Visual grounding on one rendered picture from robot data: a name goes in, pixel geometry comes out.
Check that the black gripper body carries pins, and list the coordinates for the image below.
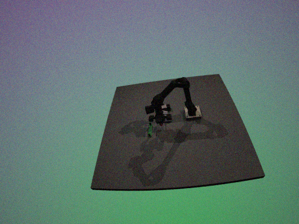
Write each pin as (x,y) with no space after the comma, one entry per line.
(168,116)

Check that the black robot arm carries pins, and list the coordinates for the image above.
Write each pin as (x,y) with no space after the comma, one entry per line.
(157,102)

